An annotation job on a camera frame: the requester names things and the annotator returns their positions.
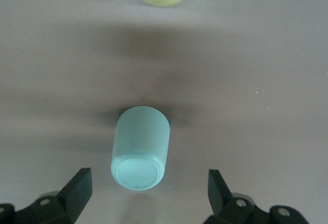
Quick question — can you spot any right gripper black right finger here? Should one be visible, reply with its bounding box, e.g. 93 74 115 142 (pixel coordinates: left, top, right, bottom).
203 169 308 224

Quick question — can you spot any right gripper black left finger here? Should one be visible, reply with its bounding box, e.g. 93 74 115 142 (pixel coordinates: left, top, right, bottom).
0 168 93 224

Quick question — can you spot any mint green plastic cup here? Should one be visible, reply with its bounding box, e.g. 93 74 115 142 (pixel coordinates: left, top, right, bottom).
110 106 171 191

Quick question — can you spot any brown table cover sheet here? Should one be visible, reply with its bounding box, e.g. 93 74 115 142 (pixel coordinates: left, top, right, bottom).
0 0 328 224

